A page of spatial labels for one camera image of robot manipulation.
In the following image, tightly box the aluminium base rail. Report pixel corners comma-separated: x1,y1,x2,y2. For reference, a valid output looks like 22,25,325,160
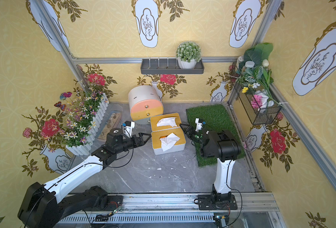
32,193,286,228

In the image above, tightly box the wooden slotted lid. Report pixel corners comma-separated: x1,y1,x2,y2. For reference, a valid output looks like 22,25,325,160
151,128,186,149
150,112,182,131

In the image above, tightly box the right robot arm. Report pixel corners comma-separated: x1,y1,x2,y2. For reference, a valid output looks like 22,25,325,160
180,123,242,211

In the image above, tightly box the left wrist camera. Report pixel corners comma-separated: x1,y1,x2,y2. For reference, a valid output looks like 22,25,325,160
121,121,135,138

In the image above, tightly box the grey wall shelf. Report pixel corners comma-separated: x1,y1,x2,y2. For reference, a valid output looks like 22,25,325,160
140,58,205,75

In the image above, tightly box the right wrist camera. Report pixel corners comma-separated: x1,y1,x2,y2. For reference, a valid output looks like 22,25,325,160
195,118,206,132

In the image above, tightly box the white plastic box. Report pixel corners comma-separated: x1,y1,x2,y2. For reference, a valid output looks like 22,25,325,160
150,112,183,132
151,128,186,155

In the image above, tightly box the round pastel drawer cabinet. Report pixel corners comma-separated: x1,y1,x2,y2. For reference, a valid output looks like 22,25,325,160
128,85,164,124

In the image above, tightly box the green artificial grass mat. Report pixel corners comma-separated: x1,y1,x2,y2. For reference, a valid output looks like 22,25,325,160
186,104,245,168

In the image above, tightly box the white fence flower planter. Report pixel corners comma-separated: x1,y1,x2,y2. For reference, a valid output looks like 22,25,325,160
57,89,109,155

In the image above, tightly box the black wire wall basket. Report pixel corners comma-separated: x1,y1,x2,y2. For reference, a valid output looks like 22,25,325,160
230,63,282,125

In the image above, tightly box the artificial flower bouquet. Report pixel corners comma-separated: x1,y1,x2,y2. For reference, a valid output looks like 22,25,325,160
236,43,284,112

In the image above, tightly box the orange tissue pack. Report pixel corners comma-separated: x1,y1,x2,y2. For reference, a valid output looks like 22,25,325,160
160,133,180,152
157,117,177,127

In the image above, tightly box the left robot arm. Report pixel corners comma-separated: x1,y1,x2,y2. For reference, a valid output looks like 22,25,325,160
18,128,152,228

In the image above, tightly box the potted green succulent plant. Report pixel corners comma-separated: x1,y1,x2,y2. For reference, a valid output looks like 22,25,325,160
176,41,201,69

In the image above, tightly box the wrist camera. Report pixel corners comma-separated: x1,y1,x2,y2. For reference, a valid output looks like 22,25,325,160
195,118,206,132
121,121,135,138

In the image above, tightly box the wooden tray with stones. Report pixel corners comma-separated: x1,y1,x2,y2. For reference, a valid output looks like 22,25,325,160
97,111,121,142

